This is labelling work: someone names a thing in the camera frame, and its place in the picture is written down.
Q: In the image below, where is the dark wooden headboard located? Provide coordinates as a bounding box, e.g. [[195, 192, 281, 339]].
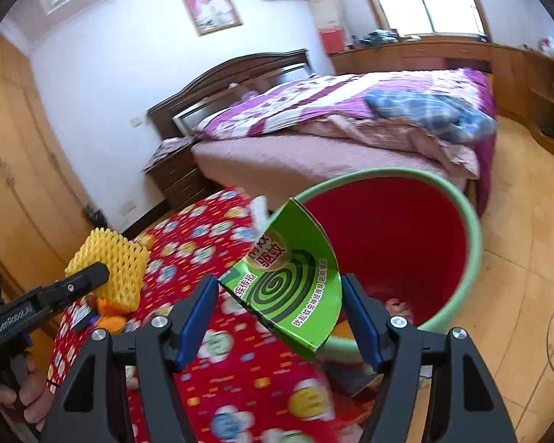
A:
[[147, 48, 315, 141]]

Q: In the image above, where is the blue plaid cloth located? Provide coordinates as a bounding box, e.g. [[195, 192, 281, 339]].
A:
[[365, 87, 497, 143]]

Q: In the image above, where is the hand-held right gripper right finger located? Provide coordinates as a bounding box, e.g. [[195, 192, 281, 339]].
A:
[[341, 274, 522, 443]]

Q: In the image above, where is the bed with purple quilt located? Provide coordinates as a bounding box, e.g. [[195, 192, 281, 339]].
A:
[[198, 68, 497, 148]]

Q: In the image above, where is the pile of blue clothes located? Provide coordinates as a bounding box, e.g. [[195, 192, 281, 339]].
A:
[[353, 30, 400, 50]]

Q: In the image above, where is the dark wooden nightstand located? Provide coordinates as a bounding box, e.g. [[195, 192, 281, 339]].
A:
[[142, 141, 213, 210]]

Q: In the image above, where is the patterned cloth on nightstand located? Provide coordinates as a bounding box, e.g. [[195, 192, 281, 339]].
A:
[[143, 138, 195, 171]]

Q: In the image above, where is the red flower printed blanket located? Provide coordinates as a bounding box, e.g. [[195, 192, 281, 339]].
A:
[[46, 187, 384, 443]]

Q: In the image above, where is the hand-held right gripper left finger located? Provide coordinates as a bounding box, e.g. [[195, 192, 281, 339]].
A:
[[41, 274, 220, 443]]

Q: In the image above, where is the long wooden cabinet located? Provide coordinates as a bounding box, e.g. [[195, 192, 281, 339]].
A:
[[330, 39, 554, 162]]

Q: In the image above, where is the light wooden wardrobe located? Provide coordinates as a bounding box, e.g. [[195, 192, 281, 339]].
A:
[[0, 32, 98, 296]]

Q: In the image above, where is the yellow foam fruit net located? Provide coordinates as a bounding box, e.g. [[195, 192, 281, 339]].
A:
[[65, 228, 151, 312]]

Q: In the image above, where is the white and red curtain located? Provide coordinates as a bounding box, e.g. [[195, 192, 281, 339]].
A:
[[311, 0, 348, 54]]

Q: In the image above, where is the person's left hand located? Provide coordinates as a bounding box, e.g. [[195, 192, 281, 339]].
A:
[[0, 357, 58, 437]]

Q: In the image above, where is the pink framed wall picture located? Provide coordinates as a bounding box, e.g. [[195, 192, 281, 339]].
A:
[[181, 0, 243, 37]]

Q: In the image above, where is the black charger plug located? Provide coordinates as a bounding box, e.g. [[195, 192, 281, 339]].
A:
[[83, 205, 107, 228]]

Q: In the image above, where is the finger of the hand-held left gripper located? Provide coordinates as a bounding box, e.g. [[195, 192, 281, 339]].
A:
[[33, 262, 110, 315]]

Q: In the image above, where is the green mosquito coil box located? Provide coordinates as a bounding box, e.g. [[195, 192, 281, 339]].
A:
[[218, 198, 342, 363]]

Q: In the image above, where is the orange soft object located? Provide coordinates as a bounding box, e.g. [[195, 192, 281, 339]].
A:
[[95, 298, 130, 335]]

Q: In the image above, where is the green and red bin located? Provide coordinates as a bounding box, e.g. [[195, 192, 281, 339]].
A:
[[299, 167, 483, 365]]

